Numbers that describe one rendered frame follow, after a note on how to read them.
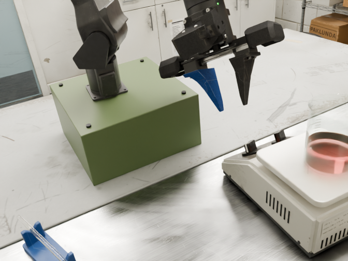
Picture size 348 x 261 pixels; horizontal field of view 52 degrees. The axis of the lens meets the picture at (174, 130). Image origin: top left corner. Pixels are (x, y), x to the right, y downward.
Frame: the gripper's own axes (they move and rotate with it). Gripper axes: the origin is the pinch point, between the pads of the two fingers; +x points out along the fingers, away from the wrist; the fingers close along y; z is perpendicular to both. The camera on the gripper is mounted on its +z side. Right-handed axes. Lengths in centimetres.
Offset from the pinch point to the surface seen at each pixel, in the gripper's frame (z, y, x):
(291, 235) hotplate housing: 8.1, 6.3, 20.3
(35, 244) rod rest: 22.5, -22.9, 13.3
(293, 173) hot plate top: 7.4, 8.4, 12.6
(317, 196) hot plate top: 10.3, 11.1, 14.8
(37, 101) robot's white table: -9, -54, -10
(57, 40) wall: -170, -210, -83
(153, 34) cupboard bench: -194, -130, -60
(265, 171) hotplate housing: 5.8, 4.4, 12.3
